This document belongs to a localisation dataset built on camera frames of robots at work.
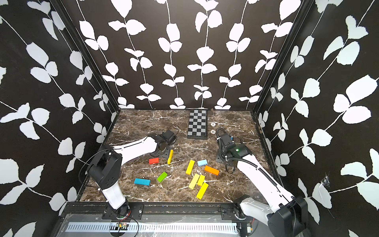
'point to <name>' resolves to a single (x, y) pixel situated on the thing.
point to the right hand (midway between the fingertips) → (219, 155)
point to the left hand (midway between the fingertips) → (163, 151)
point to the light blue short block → (202, 162)
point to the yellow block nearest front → (202, 190)
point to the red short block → (154, 160)
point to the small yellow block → (201, 180)
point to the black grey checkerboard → (197, 124)
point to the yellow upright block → (190, 167)
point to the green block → (161, 177)
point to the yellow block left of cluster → (194, 181)
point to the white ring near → (212, 131)
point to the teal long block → (143, 181)
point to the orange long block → (211, 170)
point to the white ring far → (212, 124)
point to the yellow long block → (170, 158)
